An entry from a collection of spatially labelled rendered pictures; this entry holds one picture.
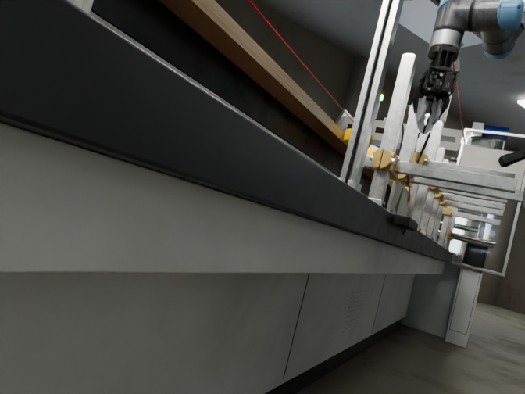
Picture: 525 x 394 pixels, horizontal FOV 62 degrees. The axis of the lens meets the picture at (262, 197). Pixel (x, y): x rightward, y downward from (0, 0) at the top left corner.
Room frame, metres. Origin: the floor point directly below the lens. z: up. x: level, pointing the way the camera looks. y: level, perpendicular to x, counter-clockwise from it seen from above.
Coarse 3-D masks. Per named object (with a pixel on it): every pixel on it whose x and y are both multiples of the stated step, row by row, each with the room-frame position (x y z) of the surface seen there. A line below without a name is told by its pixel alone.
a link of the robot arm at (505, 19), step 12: (480, 0) 1.04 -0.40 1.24; (492, 0) 1.02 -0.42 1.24; (504, 0) 1.01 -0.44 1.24; (516, 0) 1.00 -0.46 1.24; (480, 12) 1.03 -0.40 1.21; (492, 12) 1.02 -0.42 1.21; (504, 12) 1.01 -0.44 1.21; (516, 12) 0.99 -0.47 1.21; (468, 24) 1.06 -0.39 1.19; (480, 24) 1.04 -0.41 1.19; (492, 24) 1.03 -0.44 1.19; (504, 24) 1.02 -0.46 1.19; (516, 24) 1.01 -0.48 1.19; (492, 36) 1.08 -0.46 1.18; (504, 36) 1.08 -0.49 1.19
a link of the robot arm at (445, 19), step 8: (448, 0) 1.07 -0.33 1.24; (456, 0) 1.06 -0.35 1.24; (464, 0) 1.06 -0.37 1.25; (472, 0) 1.05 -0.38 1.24; (440, 8) 1.09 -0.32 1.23; (448, 8) 1.07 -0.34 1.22; (456, 8) 1.06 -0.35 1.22; (464, 8) 1.05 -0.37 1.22; (440, 16) 1.08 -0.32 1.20; (448, 16) 1.07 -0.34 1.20; (456, 16) 1.06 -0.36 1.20; (464, 16) 1.05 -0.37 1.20; (440, 24) 1.08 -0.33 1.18; (448, 24) 1.06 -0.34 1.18; (456, 24) 1.06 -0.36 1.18; (464, 24) 1.06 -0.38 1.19
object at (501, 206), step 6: (444, 198) 2.28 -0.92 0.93; (450, 198) 2.27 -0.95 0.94; (456, 198) 2.25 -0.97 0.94; (462, 198) 2.24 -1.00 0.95; (468, 198) 2.23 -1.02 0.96; (474, 204) 2.21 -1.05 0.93; (480, 204) 2.20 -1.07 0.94; (486, 204) 2.19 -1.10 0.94; (492, 204) 2.17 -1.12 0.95; (498, 204) 2.16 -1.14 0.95; (504, 204) 2.15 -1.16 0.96
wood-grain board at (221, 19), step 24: (168, 0) 0.62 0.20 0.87; (192, 0) 0.61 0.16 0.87; (192, 24) 0.69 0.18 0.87; (216, 24) 0.67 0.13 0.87; (216, 48) 0.77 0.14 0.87; (240, 48) 0.74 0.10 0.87; (264, 72) 0.83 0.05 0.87; (288, 96) 0.95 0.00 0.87; (312, 120) 1.11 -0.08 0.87; (336, 144) 1.32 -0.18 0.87
